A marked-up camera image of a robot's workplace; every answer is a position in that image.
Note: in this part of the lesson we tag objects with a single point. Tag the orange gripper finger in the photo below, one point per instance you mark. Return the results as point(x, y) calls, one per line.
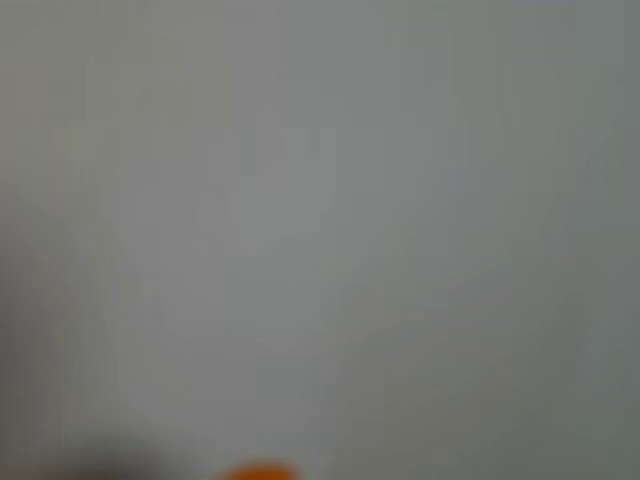
point(257, 472)

